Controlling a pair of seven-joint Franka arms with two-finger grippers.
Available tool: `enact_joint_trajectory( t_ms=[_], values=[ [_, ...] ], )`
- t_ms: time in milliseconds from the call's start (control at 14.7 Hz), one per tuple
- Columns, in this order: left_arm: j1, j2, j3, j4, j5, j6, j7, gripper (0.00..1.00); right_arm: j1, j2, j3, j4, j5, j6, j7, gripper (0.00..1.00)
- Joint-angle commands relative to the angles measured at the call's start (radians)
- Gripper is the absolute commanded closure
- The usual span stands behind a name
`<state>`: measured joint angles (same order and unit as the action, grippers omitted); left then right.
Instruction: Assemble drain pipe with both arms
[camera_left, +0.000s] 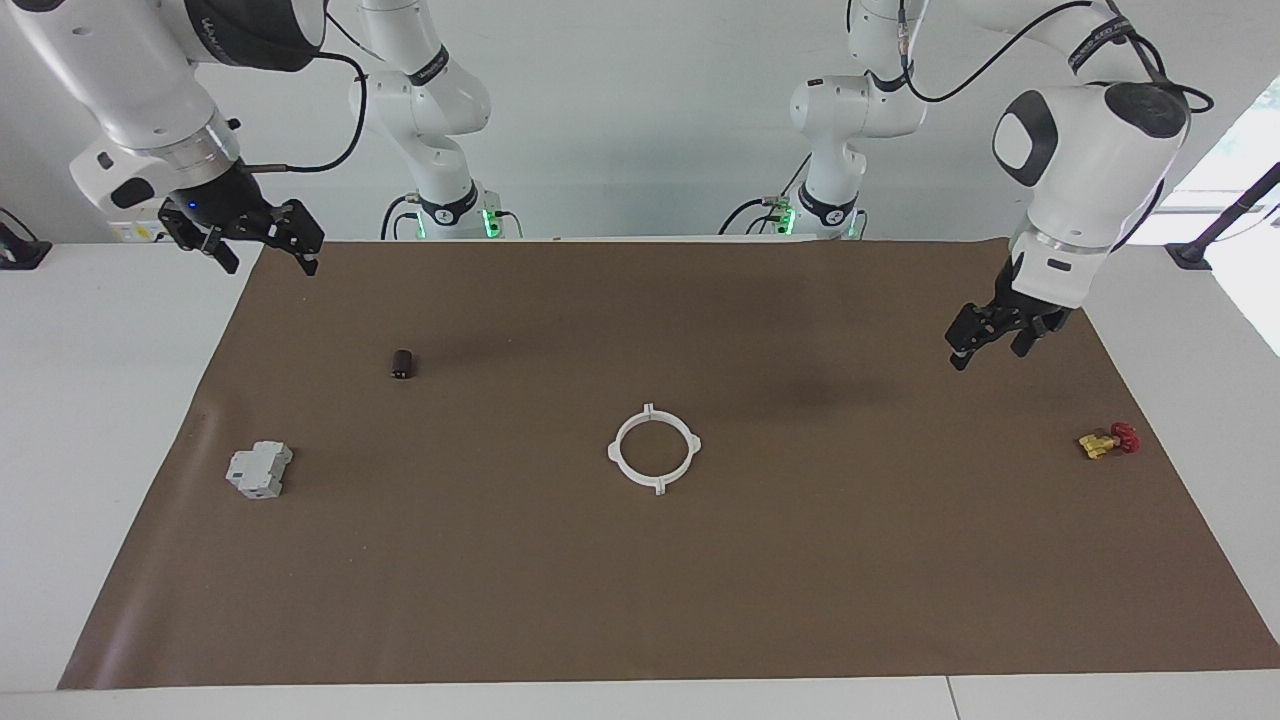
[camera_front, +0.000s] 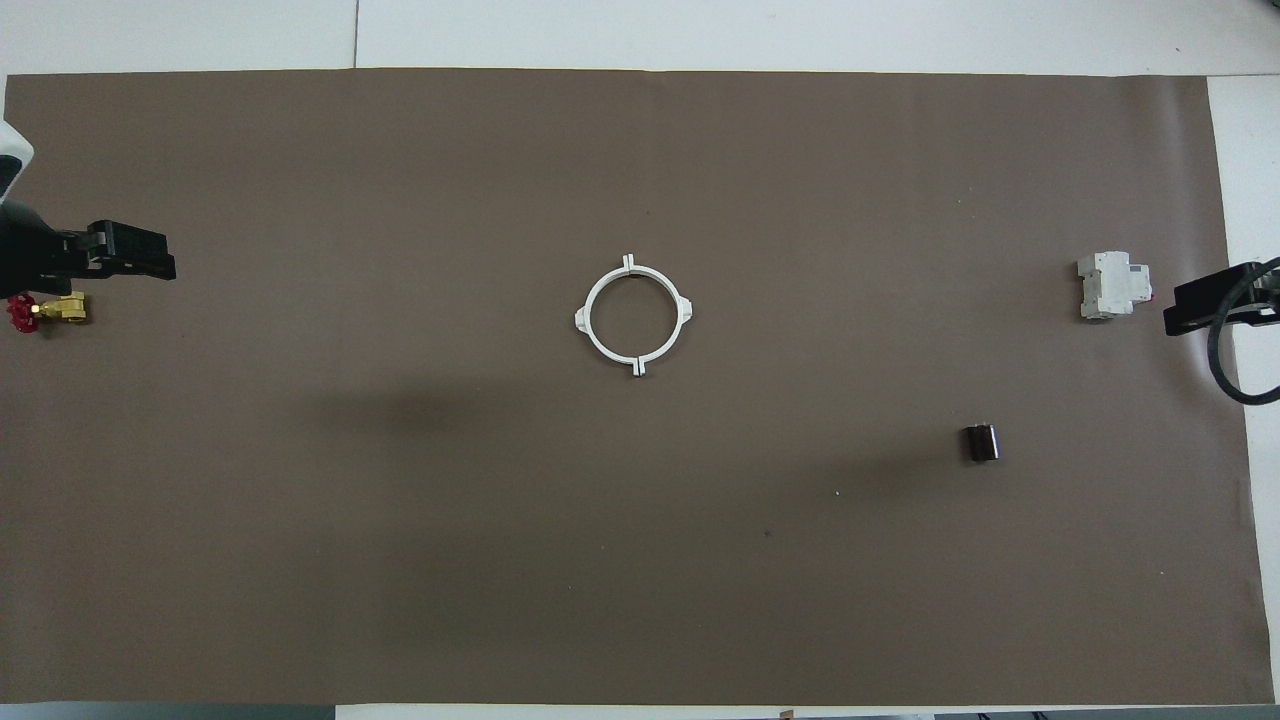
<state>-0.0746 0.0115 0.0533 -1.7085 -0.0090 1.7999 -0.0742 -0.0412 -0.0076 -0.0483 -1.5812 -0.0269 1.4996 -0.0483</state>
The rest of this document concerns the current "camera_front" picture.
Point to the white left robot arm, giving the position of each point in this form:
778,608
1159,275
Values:
12,165

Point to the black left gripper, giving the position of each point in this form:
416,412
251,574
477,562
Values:
35,260

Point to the dark brown small cylinder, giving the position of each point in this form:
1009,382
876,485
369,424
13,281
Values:
982,443

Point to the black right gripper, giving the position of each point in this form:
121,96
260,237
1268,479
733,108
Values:
1266,290

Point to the brown table mat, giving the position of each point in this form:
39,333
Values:
640,560

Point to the grey circuit breaker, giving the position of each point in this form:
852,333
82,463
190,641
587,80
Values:
1110,285

